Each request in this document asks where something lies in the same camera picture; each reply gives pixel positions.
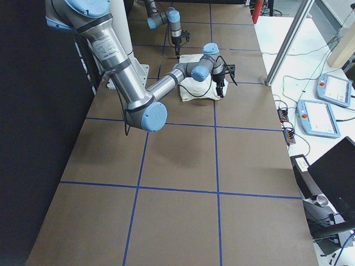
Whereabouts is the far teach pendant tablet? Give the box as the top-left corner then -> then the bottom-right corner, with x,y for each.
316,73 -> 353,108

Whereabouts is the cream long sleeve cat shirt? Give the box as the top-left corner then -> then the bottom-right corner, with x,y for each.
179,54 -> 229,102

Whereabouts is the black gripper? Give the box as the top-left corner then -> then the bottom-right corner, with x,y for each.
171,37 -> 181,58
212,73 -> 225,98

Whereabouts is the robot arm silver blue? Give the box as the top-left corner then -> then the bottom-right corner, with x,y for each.
45,1 -> 234,132
144,0 -> 186,58

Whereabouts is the silver round metal cup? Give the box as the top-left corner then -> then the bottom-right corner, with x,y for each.
315,195 -> 329,207

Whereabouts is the near orange black connector box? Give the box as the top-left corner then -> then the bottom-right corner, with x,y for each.
283,127 -> 296,146

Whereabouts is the black box with white label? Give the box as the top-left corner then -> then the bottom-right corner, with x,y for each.
290,155 -> 323,199

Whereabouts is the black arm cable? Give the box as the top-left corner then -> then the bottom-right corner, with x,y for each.
177,55 -> 228,99

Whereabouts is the aluminium frame post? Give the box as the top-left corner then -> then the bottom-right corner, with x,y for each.
265,0 -> 315,86

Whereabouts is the wooden beam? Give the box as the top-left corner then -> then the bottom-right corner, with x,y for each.
327,12 -> 354,68

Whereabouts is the teach pendant tablet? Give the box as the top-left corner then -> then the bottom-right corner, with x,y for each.
297,100 -> 341,139
316,73 -> 353,108

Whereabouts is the red fire extinguisher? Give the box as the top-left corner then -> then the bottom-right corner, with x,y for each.
252,0 -> 264,24

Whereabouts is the near teach pendant tablet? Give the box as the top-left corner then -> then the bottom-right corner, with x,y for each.
297,100 -> 341,139

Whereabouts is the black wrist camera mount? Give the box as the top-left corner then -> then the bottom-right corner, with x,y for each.
224,64 -> 238,86
180,30 -> 190,45

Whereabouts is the orange black connector box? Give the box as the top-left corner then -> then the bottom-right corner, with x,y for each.
277,108 -> 289,123
283,127 -> 296,146

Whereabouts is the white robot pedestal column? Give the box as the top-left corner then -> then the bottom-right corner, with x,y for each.
109,0 -> 150,88

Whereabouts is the black monitor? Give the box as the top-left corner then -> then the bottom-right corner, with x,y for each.
308,136 -> 354,221

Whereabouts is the far orange black connector box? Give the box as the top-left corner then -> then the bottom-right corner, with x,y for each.
277,108 -> 289,123

